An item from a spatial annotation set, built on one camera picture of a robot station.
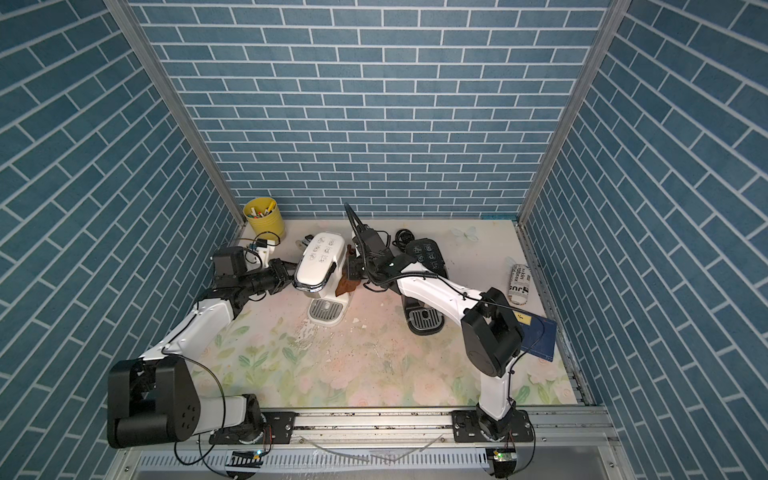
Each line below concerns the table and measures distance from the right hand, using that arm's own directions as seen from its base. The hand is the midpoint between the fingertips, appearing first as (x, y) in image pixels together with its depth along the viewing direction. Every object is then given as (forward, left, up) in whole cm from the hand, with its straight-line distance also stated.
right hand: (348, 266), depth 86 cm
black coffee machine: (-7, -24, -15) cm, 29 cm away
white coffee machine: (-7, +6, +6) cm, 11 cm away
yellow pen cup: (+20, +33, -2) cm, 39 cm away
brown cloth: (-4, 0, -3) cm, 5 cm away
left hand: (-3, +9, +3) cm, 10 cm away
